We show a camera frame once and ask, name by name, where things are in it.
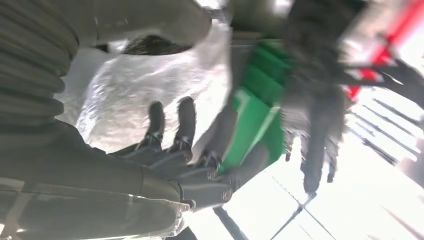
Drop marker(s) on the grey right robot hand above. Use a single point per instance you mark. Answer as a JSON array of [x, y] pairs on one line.
[[82, 192]]

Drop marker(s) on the green plastic crate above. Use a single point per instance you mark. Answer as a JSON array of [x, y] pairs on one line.
[[261, 99]]

